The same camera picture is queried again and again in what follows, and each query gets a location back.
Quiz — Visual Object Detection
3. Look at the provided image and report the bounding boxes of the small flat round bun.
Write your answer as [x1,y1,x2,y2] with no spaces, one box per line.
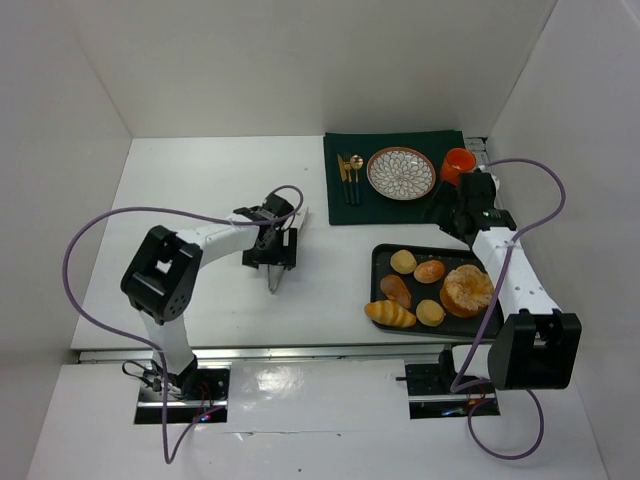
[416,299,446,327]

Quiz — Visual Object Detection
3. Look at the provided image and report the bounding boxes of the orange mug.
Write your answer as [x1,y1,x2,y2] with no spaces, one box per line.
[440,148,476,186]

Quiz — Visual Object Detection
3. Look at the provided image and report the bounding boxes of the glazed round sesame bun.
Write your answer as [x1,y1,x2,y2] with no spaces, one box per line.
[413,259,446,284]

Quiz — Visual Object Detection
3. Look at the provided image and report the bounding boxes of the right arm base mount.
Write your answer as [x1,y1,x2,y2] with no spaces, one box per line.
[395,350,500,420]

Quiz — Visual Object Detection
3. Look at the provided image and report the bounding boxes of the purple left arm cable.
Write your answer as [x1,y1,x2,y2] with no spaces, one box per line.
[61,185,305,465]

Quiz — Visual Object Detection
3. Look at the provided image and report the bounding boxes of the metal tongs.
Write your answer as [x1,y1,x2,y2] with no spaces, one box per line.
[267,207,309,294]

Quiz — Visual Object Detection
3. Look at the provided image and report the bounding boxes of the black baking tray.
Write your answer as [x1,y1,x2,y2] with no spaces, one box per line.
[365,244,491,339]

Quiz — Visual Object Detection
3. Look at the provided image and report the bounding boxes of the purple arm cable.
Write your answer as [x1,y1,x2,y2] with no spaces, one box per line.
[448,157,568,459]
[61,185,305,465]

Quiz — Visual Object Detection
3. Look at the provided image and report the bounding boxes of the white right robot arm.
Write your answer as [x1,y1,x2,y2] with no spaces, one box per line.
[450,171,582,392]

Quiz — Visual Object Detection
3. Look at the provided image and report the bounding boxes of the gold spoon green handle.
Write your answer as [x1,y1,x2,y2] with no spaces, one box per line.
[349,155,364,205]

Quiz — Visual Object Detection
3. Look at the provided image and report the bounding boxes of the large sugared ring bread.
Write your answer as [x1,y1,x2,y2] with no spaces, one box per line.
[439,264,494,318]

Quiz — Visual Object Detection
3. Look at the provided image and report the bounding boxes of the floral patterned ceramic plate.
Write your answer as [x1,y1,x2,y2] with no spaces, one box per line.
[366,147,437,201]

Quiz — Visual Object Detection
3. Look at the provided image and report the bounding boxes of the gold fork green handle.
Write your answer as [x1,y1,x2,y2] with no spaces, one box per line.
[341,154,355,205]

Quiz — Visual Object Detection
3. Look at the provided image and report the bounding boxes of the aluminium rail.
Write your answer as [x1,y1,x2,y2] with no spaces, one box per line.
[77,342,461,366]

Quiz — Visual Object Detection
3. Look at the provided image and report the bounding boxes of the brown oblong glazed bread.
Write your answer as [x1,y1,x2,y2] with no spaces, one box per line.
[380,274,412,310]

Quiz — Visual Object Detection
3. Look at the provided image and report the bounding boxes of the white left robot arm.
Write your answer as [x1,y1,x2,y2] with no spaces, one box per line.
[120,193,308,398]

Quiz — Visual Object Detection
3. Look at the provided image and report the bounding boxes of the striped croissant bread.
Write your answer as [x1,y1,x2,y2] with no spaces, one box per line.
[364,300,417,329]

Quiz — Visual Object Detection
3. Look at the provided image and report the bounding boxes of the small pale round bun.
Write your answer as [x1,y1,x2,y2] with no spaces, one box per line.
[390,249,417,275]

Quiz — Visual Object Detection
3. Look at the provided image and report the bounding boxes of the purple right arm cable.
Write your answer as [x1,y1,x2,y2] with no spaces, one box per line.
[448,157,568,459]

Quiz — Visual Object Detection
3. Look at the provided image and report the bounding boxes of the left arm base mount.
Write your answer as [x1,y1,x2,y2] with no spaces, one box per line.
[121,360,231,425]

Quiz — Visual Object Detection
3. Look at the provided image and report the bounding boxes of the gold knife green handle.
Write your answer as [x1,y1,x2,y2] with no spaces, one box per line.
[337,154,351,204]

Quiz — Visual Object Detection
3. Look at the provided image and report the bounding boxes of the dark green cloth placemat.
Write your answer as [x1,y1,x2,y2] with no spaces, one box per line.
[323,130,465,226]

